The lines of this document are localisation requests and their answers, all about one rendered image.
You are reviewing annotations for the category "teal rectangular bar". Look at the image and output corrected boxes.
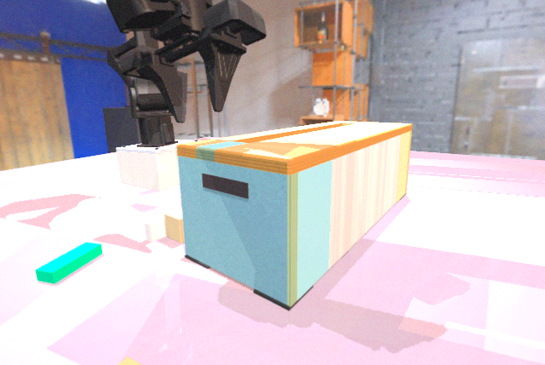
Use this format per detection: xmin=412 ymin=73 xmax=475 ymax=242
xmin=36 ymin=242 xmax=102 ymax=284

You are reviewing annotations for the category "tan block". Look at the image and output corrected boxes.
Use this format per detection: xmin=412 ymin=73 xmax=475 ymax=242
xmin=164 ymin=208 xmax=184 ymax=243

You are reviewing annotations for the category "small orange block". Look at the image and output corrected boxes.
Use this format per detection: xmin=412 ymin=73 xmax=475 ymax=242
xmin=119 ymin=357 xmax=141 ymax=365

